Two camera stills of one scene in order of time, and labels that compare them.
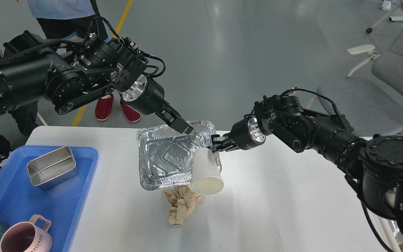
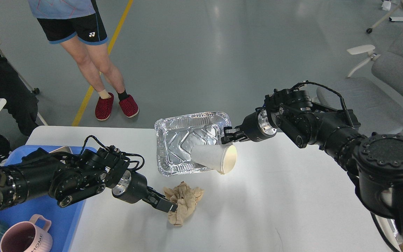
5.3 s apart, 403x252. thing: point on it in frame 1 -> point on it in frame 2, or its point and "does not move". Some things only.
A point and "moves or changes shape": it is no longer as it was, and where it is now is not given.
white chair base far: [369, 30] does not move
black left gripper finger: [173, 118] -> [159, 201]
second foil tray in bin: [394, 226] does not move
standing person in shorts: [63, 20] does not move
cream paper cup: [206, 179] -> [222, 158]
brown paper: [183, 201] does not move
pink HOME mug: [23, 236] does not move
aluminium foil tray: [166, 154] moves or changes shape
